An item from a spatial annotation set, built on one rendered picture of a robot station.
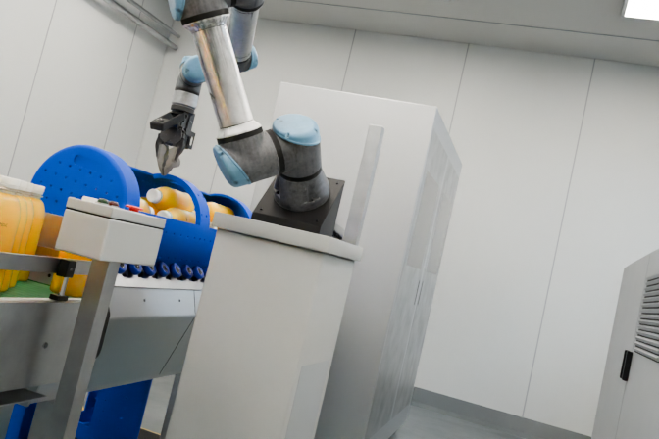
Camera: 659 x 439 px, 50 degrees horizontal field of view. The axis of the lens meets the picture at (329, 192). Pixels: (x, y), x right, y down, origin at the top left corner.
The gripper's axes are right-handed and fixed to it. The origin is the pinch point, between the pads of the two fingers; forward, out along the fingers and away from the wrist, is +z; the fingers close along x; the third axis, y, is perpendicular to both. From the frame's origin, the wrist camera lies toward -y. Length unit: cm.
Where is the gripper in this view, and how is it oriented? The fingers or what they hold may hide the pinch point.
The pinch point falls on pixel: (163, 170)
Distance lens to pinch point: 213.3
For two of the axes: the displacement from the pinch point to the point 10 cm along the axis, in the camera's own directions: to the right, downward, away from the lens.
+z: -2.3, 9.7, -0.9
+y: 2.6, 1.5, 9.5
